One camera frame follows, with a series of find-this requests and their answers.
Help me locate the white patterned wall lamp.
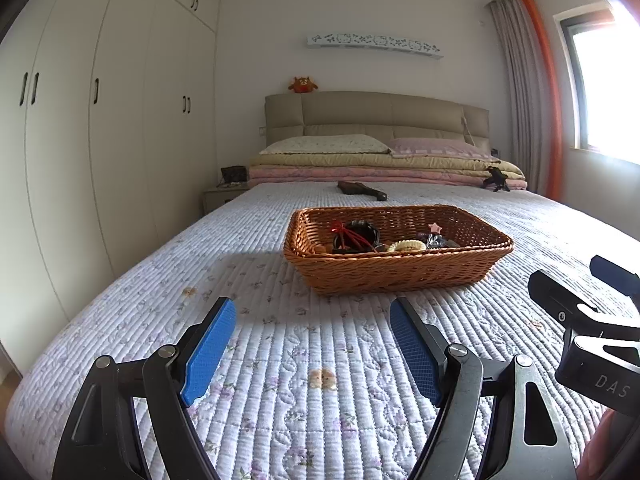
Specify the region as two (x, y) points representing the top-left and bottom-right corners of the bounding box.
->
(306, 32), (445, 61)

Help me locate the red string cord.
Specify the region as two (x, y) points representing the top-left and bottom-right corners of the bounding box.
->
(332, 220), (377, 252)

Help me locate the lavender floral quilted bedspread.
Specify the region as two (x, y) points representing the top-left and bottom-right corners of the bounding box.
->
(5, 180), (640, 480)

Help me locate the grey curtain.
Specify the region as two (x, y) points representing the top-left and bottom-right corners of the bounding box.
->
(487, 0), (548, 196)

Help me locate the window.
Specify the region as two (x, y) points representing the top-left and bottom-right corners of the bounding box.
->
(552, 5), (640, 161)

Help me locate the cream pillow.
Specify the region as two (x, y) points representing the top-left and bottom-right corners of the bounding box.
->
(259, 134), (392, 156)

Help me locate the dark hair claw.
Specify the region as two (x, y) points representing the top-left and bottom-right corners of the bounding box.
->
(334, 220), (381, 253)

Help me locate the orange curtain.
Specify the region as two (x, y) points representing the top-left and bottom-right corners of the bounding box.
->
(517, 0), (566, 203)

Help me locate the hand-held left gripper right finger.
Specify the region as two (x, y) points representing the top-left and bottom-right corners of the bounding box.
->
(389, 296), (581, 480)

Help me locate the small black tripod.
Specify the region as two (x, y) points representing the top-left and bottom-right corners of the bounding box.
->
(482, 165), (512, 193)

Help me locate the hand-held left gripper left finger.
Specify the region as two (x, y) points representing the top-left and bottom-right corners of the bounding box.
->
(50, 296), (238, 480)

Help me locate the yellow folded quilt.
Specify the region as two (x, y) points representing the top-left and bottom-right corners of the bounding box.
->
(249, 152), (526, 178)

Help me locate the brown wicker basket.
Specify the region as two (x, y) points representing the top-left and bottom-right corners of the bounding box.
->
(283, 204), (515, 296)

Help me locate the pink folded quilt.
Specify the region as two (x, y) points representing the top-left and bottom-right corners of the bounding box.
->
(249, 167), (528, 191)

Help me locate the brown wooden brush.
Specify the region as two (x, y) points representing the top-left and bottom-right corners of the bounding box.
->
(337, 180), (388, 201)

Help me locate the beige padded headboard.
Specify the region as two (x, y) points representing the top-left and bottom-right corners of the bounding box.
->
(264, 91), (492, 161)

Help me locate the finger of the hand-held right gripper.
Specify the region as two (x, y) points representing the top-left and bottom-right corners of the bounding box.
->
(589, 255), (640, 306)
(527, 269), (601, 333)

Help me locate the beige nightstand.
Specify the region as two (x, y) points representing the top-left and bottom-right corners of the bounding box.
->
(201, 182), (251, 218)

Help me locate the person's right hand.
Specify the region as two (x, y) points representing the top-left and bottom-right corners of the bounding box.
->
(580, 407), (640, 480)

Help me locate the white wardrobe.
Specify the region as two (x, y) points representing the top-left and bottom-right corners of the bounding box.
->
(0, 0), (223, 376)

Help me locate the pink pillow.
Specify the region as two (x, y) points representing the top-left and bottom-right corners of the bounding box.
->
(389, 137), (493, 158)

